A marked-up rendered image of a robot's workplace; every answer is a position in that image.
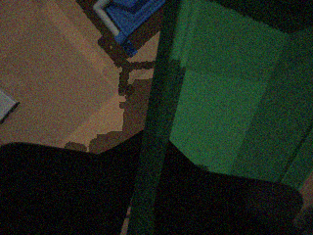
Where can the blue plastic tray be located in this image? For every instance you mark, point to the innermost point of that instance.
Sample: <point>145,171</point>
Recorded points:
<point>129,15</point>

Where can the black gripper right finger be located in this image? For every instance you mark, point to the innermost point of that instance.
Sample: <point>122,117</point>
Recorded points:
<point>184,189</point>

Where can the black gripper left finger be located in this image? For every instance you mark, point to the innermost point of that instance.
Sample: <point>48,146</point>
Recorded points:
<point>107,180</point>

